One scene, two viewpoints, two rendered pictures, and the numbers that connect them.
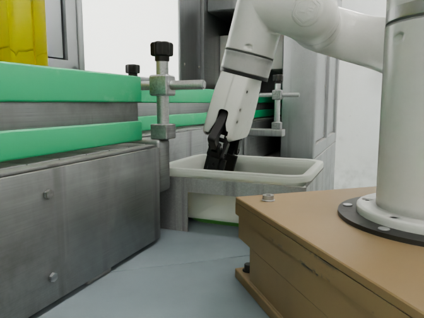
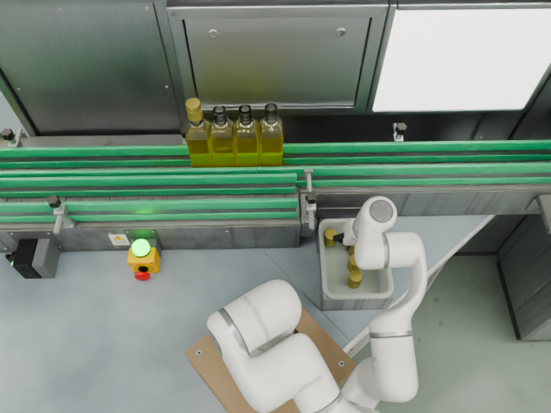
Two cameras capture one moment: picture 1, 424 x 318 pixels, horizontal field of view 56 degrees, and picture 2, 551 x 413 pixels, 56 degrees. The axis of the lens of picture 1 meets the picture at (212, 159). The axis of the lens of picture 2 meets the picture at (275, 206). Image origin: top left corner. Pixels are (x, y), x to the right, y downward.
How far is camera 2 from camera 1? 1.20 m
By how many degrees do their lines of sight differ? 71
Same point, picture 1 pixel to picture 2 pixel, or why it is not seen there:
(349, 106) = not seen: outside the picture
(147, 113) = (361, 179)
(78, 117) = (252, 211)
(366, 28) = (415, 283)
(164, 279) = (263, 270)
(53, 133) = (237, 215)
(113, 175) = (262, 230)
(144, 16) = (475, 67)
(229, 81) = (348, 228)
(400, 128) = not seen: hidden behind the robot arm
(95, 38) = (391, 92)
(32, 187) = (220, 229)
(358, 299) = not seen: hidden behind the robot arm
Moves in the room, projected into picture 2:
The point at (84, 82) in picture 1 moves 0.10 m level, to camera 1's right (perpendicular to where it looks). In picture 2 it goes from (254, 204) to (270, 238)
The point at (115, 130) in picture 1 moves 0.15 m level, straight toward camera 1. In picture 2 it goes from (274, 215) to (225, 247)
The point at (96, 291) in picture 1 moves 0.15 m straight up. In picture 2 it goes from (244, 253) to (241, 226)
